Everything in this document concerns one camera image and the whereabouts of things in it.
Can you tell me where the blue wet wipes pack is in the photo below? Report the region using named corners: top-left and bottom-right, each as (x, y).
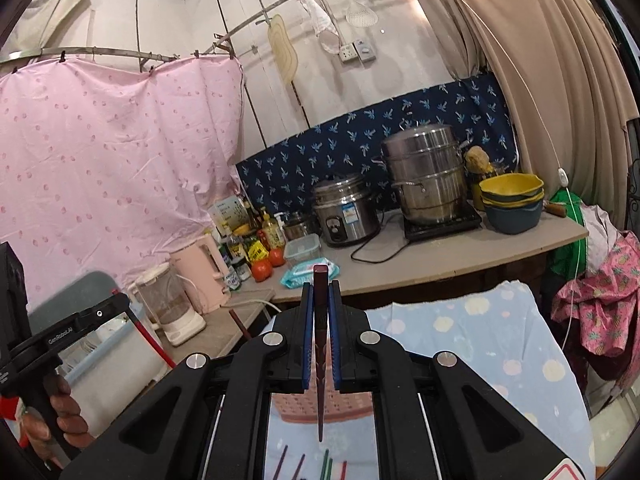
top-left (280, 258), bottom-right (342, 289)

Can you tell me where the yellow container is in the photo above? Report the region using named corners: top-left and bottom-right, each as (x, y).
top-left (469, 169), bottom-right (497, 212)

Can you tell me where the person's left hand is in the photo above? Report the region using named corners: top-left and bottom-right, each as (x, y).
top-left (21, 374), bottom-right (90, 463)

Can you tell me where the beige curtain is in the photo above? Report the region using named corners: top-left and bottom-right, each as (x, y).
top-left (405, 0), bottom-right (640, 241)

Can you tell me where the cream plastic cutting board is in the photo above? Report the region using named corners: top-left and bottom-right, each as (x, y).
top-left (267, 14), bottom-right (299, 83)

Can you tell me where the white dish cabinet grey lid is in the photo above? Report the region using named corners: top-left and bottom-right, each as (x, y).
top-left (27, 270), bottom-right (168, 398)

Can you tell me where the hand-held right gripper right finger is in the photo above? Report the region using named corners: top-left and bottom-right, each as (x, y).
top-left (327, 280), bottom-right (588, 480)

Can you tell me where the black power cable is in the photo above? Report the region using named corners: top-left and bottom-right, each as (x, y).
top-left (350, 232), bottom-right (412, 264)

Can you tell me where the pink perforated utensil basket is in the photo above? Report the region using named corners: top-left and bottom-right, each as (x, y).
top-left (270, 392), bottom-right (376, 427)

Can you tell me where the steel rice cooker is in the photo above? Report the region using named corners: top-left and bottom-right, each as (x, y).
top-left (312, 174), bottom-right (382, 247)

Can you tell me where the pale lilac cloth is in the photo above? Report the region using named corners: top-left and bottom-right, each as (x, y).
top-left (575, 200), bottom-right (626, 272)

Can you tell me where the pink printed sheet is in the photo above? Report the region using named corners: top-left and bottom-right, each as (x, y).
top-left (0, 55), bottom-right (246, 313)

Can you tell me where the clear food container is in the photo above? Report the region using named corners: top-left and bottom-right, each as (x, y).
top-left (284, 235), bottom-right (322, 270)

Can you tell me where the white cable with switch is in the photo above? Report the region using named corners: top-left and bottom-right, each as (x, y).
top-left (432, 0), bottom-right (588, 356)

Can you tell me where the pink electric kettle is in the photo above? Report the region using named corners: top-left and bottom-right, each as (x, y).
top-left (169, 232), bottom-right (232, 313)

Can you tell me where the cream hanging cloth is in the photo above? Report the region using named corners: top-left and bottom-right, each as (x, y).
top-left (10, 0), bottom-right (96, 57)

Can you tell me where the cluster of condiment bottles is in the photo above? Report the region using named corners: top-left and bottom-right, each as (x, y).
top-left (220, 200), bottom-right (287, 293)

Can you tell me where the printed clear jug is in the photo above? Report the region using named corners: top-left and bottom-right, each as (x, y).
top-left (209, 197), bottom-right (246, 236)

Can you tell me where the black induction cooker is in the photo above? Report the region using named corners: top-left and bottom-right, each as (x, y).
top-left (402, 200), bottom-right (483, 241)

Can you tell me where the blue bowl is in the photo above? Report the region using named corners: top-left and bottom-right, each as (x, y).
top-left (484, 201), bottom-right (544, 235)

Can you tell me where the yellow bowl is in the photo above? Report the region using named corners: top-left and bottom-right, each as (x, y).
top-left (479, 173), bottom-right (545, 200)
top-left (481, 195), bottom-right (545, 208)

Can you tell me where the steel steamer pot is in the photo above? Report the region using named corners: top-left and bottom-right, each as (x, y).
top-left (381, 122), bottom-right (473, 227)

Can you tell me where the small steel pot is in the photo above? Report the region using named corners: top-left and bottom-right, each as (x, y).
top-left (282, 210), bottom-right (316, 241)

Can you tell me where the clear blender with white base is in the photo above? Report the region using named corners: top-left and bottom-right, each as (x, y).
top-left (127, 262), bottom-right (207, 347)

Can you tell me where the pink pineapple print cloth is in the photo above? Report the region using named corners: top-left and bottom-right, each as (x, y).
top-left (550, 232), bottom-right (640, 361)

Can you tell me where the green cloth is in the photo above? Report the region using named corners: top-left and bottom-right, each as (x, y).
top-left (547, 187), bottom-right (588, 282)

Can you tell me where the blue dotted blanket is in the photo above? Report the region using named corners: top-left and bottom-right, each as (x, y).
top-left (267, 280), bottom-right (597, 480)

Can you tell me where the white plastic skimmer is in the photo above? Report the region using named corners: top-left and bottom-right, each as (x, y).
top-left (346, 0), bottom-right (379, 27)

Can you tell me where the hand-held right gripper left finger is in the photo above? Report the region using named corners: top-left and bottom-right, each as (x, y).
top-left (60, 281), bottom-right (315, 480)

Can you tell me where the navy floral cloth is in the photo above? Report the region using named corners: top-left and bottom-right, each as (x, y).
top-left (235, 72), bottom-right (518, 216)

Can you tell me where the brown loofah sponge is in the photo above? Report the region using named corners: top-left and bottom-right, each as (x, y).
top-left (465, 146), bottom-right (492, 173)

